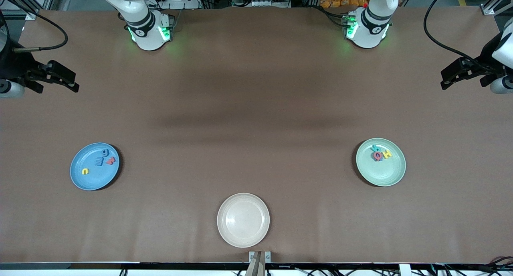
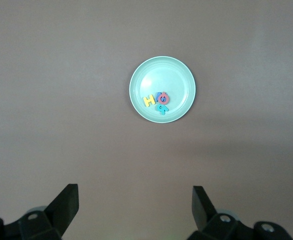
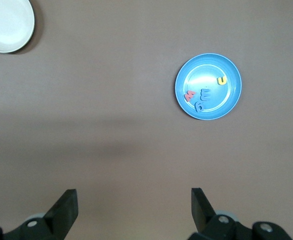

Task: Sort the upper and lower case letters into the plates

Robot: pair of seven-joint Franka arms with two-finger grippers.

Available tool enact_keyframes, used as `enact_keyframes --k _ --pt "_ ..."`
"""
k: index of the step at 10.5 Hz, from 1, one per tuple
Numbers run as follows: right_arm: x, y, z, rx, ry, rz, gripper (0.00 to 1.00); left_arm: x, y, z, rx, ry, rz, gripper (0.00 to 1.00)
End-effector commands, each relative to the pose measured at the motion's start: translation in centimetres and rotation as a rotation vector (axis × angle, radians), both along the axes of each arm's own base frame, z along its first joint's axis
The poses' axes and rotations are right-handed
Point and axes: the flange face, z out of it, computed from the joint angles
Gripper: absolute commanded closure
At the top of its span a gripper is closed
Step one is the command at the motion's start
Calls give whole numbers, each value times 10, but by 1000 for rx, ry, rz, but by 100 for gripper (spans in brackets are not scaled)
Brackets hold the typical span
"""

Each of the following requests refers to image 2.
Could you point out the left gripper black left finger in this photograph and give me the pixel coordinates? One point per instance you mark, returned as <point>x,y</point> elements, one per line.
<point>66,207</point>

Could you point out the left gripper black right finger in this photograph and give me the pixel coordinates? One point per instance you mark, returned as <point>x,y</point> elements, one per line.
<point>202,212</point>

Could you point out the teal foam letter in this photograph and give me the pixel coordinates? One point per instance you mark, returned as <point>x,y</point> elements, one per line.
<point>162,109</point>

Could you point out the red letter Q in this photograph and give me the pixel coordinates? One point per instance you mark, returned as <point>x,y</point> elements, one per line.
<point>160,101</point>

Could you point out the yellow letter H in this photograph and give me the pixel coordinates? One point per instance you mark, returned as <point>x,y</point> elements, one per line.
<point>149,100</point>

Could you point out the dark blue letter M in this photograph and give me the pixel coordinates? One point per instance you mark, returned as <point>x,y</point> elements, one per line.
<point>158,96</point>

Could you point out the green plate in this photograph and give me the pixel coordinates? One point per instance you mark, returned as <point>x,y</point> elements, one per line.
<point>169,77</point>

